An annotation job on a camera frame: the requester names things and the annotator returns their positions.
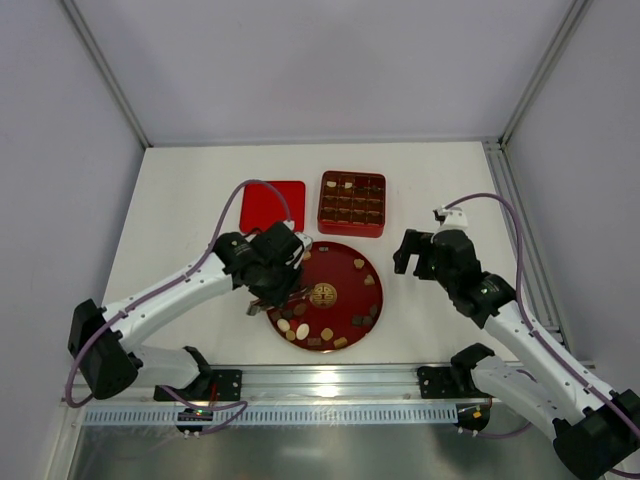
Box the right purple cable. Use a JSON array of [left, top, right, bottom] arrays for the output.
[[442, 192, 640, 479]]

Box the brown oval chocolate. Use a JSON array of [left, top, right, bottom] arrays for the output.
[[293, 303, 307, 316]]

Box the right side rail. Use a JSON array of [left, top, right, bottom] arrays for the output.
[[482, 140, 562, 334]]

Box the white oval chocolate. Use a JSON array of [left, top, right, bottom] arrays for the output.
[[296, 323, 310, 341]]

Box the white swirl chocolate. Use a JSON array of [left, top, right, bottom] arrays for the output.
[[277, 319, 290, 332]]

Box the right frame post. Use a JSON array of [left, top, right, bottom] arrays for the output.
[[498, 0, 593, 149]]

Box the slotted cable duct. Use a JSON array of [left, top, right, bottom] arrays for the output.
[[84, 403, 458, 427]]

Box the aluminium front rail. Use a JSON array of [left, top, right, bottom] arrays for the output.
[[106, 364, 448, 407]]

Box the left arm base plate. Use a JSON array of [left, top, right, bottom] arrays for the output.
[[153, 369, 243, 402]]

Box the red tin lid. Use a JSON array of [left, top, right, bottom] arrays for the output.
[[239, 180, 306, 234]]

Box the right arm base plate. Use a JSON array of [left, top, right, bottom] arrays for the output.
[[416, 366, 489, 400]]

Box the round red tray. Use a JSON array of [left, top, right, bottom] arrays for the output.
[[266, 241, 384, 353]]

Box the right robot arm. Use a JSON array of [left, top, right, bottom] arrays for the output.
[[393, 207, 639, 479]]

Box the red chocolate box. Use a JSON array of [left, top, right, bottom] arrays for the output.
[[317, 170, 386, 238]]

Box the tan fluted chocolate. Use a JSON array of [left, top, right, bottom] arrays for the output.
[[321, 328, 333, 341]]

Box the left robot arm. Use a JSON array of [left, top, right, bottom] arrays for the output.
[[68, 222, 313, 401]]

